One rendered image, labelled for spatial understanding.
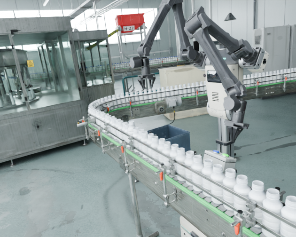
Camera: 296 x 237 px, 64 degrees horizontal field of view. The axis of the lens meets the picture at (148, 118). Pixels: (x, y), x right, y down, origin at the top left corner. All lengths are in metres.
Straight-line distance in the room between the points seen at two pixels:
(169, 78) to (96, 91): 2.20
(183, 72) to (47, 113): 3.02
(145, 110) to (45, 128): 2.10
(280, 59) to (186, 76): 2.94
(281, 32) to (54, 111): 5.95
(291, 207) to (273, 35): 6.66
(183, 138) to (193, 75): 3.77
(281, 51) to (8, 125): 6.67
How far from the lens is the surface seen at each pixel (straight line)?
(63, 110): 4.54
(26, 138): 4.56
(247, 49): 1.47
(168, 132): 2.30
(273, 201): 0.90
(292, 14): 14.53
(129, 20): 8.14
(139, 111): 3.06
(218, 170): 1.02
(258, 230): 1.00
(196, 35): 1.22
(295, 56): 7.86
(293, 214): 0.88
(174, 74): 5.52
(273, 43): 7.37
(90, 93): 6.63
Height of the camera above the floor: 1.64
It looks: 16 degrees down
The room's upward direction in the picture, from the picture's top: 7 degrees counter-clockwise
